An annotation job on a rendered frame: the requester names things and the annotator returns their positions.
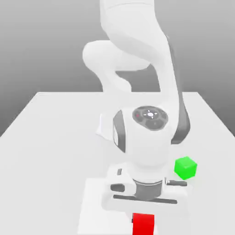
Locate small green cube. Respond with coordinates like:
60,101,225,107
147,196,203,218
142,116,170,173
173,156,198,181

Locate small red cube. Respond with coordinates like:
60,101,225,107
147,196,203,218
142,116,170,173
131,213,155,235

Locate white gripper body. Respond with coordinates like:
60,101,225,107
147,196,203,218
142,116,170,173
101,186,190,218

